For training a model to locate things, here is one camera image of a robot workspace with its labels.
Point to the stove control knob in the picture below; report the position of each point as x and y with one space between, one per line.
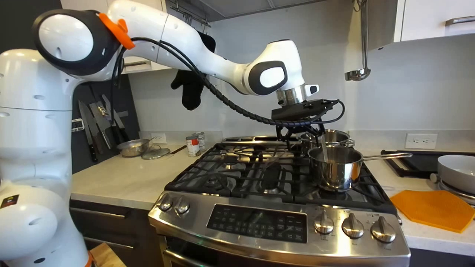
182 206
384 229
166 203
353 226
324 223

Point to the small white wall timer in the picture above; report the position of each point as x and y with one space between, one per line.
78 124

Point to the stainless steel gas range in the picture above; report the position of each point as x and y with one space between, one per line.
258 197

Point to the black oven mitt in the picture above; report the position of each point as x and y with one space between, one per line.
192 93

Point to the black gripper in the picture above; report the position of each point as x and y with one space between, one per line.
299 132

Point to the white wall outlet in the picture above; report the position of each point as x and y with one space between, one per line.
421 139

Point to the small metal bowl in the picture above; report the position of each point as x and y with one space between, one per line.
132 148

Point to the round steel trivet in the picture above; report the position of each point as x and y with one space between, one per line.
446 189

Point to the hanging steel ladle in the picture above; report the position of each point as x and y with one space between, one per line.
360 74

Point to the dark lower cabinet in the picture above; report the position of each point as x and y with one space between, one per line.
114 226
440 258

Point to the orange cutting mat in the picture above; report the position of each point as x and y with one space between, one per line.
433 209

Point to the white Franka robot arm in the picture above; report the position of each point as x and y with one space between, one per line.
164 29

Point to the black griddle tray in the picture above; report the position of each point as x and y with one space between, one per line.
411 163

